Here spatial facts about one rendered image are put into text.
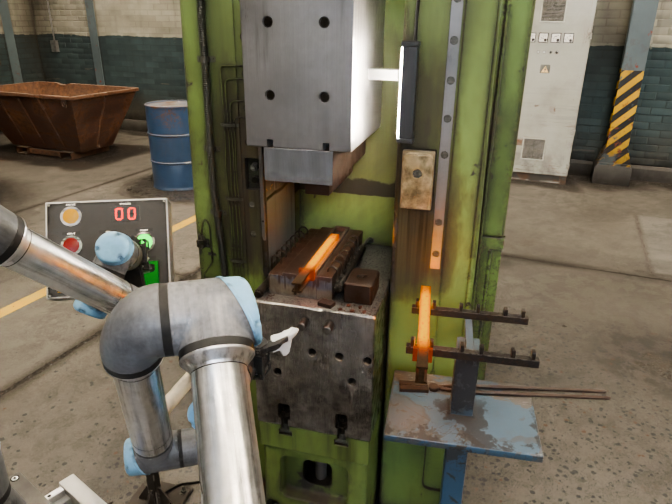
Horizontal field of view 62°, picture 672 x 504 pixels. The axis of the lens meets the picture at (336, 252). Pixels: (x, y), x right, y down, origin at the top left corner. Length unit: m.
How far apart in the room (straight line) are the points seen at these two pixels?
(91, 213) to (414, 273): 0.97
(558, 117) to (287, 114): 5.40
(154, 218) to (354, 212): 0.74
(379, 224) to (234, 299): 1.25
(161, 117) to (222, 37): 4.38
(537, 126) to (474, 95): 5.18
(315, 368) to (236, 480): 0.95
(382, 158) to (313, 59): 0.60
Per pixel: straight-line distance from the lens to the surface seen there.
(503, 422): 1.62
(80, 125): 7.80
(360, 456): 1.89
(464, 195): 1.64
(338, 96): 1.48
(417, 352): 1.32
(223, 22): 1.73
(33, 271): 1.08
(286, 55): 1.52
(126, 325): 0.88
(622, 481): 2.66
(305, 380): 1.76
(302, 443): 1.93
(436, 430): 1.55
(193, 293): 0.87
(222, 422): 0.82
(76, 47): 10.60
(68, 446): 2.76
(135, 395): 1.01
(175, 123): 6.07
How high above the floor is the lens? 1.68
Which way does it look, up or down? 22 degrees down
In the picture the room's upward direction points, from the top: 1 degrees clockwise
